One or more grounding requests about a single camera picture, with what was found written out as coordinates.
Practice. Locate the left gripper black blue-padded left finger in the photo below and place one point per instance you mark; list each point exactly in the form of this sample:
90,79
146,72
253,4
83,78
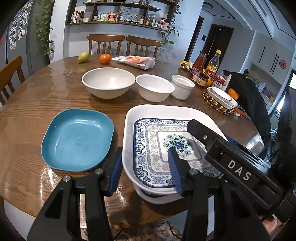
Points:
59,218

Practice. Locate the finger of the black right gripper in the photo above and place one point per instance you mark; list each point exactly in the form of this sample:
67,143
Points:
206,136

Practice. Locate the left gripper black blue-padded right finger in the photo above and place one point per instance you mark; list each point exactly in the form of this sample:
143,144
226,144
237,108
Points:
234,216

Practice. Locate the small white bowl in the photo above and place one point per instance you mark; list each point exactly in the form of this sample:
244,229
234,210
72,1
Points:
183,87

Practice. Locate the small patterned white square plate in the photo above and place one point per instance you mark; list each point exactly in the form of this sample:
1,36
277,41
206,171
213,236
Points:
150,130

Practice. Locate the medium white bowl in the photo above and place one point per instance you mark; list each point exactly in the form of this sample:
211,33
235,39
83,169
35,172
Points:
154,88

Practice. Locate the large white bowl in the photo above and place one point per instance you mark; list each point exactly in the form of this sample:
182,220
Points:
108,82

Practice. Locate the large patterned white square plate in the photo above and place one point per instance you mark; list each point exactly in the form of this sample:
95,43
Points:
157,195

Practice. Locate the person's hand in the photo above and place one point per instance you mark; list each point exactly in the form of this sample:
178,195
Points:
270,224

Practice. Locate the wooden bead trivet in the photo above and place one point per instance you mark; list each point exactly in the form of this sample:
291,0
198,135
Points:
215,105

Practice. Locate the white dish on trivet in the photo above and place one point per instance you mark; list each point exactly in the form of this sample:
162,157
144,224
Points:
222,97

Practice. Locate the orange fruit by dish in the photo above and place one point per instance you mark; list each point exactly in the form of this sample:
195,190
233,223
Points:
233,93

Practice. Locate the brown sauce jar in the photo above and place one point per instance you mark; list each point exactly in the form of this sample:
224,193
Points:
202,79

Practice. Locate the red-labelled jar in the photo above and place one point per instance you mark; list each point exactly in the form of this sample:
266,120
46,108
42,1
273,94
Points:
218,82

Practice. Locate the yellow-capped oil bottle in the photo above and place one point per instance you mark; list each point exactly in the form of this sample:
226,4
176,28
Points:
213,65

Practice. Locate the yellow snack packet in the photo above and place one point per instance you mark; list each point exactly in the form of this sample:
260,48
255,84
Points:
186,65

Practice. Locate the blue square plate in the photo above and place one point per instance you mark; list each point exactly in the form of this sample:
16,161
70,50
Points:
77,140

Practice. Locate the white snack package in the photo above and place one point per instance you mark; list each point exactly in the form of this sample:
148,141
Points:
140,62

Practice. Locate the right wooden chair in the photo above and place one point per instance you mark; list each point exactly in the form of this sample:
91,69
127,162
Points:
142,46

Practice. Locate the orange tangerine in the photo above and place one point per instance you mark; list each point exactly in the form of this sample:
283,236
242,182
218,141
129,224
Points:
105,58

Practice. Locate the left wooden chair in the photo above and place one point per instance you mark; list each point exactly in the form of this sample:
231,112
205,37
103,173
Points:
104,43

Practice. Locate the green pear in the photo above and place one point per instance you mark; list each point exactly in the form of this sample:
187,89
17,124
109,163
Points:
83,57

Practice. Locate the side wooden chair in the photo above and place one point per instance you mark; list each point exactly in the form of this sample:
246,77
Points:
6,75

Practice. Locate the grey refrigerator with photos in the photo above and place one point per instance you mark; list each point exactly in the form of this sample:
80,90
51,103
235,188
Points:
16,38

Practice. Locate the hanging green vine plant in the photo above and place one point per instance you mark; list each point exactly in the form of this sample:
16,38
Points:
43,21

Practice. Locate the black camera device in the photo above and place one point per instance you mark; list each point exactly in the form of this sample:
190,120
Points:
286,129

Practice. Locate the wall shelf with jars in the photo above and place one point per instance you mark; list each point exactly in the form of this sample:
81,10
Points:
140,14

